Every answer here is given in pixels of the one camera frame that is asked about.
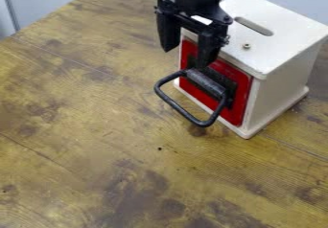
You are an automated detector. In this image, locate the red wooden drawer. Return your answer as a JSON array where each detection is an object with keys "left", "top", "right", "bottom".
[{"left": 177, "top": 34, "right": 252, "bottom": 127}]

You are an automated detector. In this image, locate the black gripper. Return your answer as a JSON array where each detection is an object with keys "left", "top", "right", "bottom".
[{"left": 155, "top": 0, "right": 232, "bottom": 69}]

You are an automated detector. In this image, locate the white wooden box cabinet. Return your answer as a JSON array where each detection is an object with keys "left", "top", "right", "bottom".
[{"left": 173, "top": 0, "right": 328, "bottom": 140}]

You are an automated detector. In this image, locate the black metal drawer handle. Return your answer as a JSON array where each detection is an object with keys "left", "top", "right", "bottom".
[{"left": 152, "top": 54, "right": 238, "bottom": 128}]

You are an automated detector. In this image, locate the grey vertical pole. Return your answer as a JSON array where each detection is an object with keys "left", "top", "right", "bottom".
[{"left": 3, "top": 0, "right": 19, "bottom": 32}]

